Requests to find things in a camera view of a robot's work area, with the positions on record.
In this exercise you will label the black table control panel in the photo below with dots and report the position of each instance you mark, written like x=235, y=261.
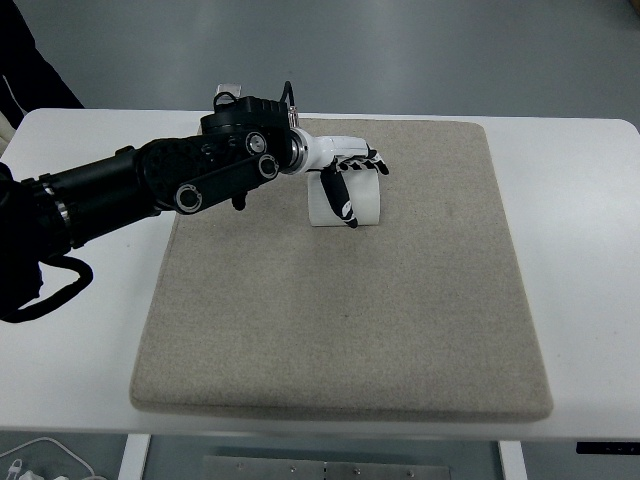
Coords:
x=608, y=448

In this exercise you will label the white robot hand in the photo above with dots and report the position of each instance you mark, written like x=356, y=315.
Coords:
x=351, y=153

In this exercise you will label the small clear plastic piece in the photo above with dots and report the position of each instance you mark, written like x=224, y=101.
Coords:
x=226, y=93

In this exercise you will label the beige fabric mat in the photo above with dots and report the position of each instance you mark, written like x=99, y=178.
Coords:
x=421, y=317

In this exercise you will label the grey metal base plate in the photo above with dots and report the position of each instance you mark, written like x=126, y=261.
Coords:
x=228, y=467

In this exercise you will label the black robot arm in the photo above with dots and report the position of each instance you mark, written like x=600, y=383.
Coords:
x=242, y=144

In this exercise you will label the white ribbed cup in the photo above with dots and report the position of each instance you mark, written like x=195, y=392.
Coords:
x=364, y=192

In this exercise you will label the white table frame leg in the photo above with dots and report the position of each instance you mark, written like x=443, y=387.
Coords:
x=134, y=457

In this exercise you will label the dark clothed person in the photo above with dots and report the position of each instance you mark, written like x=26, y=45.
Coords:
x=28, y=81

